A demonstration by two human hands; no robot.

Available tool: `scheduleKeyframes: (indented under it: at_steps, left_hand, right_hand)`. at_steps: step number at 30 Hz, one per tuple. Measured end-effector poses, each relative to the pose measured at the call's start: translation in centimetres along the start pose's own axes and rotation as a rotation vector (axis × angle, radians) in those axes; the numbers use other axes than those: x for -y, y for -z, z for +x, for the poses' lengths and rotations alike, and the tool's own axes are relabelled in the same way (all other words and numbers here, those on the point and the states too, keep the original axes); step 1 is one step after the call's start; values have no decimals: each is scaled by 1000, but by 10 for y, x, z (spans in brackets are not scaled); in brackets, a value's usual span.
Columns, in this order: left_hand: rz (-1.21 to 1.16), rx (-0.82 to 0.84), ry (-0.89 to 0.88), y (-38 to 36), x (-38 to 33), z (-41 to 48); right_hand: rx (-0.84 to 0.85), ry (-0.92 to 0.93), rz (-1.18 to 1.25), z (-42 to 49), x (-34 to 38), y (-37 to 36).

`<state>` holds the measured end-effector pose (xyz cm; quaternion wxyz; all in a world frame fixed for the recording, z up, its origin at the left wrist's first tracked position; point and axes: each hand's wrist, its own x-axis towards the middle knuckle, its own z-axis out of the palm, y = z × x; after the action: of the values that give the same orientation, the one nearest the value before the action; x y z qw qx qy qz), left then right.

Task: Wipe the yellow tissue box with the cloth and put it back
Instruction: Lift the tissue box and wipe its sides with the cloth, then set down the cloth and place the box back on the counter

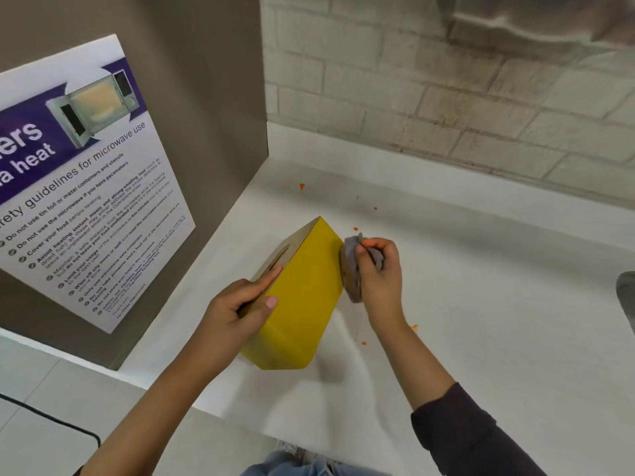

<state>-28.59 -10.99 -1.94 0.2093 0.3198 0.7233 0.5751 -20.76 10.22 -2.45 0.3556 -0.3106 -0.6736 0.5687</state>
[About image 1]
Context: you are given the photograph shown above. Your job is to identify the person's right hand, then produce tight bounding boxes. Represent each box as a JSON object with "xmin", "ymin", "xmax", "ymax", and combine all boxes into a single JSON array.
[{"xmin": 354, "ymin": 237, "xmax": 411, "ymax": 337}]

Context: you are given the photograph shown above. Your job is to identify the person's left forearm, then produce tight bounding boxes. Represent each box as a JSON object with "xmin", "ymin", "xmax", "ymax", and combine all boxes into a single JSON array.
[{"xmin": 74, "ymin": 337, "xmax": 229, "ymax": 476}]

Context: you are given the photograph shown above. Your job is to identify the white countertop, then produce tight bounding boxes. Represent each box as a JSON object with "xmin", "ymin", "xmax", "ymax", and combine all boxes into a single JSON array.
[{"xmin": 118, "ymin": 121, "xmax": 635, "ymax": 476}]

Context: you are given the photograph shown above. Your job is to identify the black cable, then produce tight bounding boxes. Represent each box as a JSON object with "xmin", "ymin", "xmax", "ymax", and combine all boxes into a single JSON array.
[{"xmin": 0, "ymin": 393, "xmax": 103, "ymax": 448}]

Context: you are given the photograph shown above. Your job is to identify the grey sneaker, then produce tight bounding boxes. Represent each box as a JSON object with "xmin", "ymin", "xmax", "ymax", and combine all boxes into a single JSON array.
[{"xmin": 275, "ymin": 440, "xmax": 308, "ymax": 461}]

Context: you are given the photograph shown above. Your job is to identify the person's left hand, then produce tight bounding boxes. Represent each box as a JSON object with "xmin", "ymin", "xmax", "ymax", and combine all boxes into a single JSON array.
[{"xmin": 190, "ymin": 264, "xmax": 284, "ymax": 376}]

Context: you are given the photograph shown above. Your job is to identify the brown cabinet side panel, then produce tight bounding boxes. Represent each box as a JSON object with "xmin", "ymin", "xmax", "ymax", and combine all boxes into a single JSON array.
[{"xmin": 0, "ymin": 0, "xmax": 269, "ymax": 371}]

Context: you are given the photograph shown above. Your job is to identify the person's right forearm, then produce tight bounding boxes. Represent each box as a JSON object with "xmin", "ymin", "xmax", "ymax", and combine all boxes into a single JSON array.
[{"xmin": 372, "ymin": 319, "xmax": 546, "ymax": 476}]

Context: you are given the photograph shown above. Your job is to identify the yellow box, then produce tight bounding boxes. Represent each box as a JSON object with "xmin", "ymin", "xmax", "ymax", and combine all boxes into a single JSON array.
[{"xmin": 237, "ymin": 216, "xmax": 346, "ymax": 371}]

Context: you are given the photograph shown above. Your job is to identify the grey cloth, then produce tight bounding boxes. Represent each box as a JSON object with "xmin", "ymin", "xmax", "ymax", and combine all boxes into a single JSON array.
[{"xmin": 339, "ymin": 233, "xmax": 386, "ymax": 304}]

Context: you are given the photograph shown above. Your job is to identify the white microwave guidelines poster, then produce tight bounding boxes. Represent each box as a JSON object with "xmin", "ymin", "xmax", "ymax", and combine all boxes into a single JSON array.
[{"xmin": 0, "ymin": 34, "xmax": 197, "ymax": 335}]

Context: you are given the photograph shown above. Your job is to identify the person's blue jeans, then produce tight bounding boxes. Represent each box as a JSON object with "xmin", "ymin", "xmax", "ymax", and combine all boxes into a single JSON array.
[{"xmin": 240, "ymin": 450, "xmax": 393, "ymax": 476}]

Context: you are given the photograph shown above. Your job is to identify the stainless steel sink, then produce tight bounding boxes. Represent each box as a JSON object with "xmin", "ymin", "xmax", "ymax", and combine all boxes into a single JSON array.
[{"xmin": 615, "ymin": 271, "xmax": 635, "ymax": 338}]

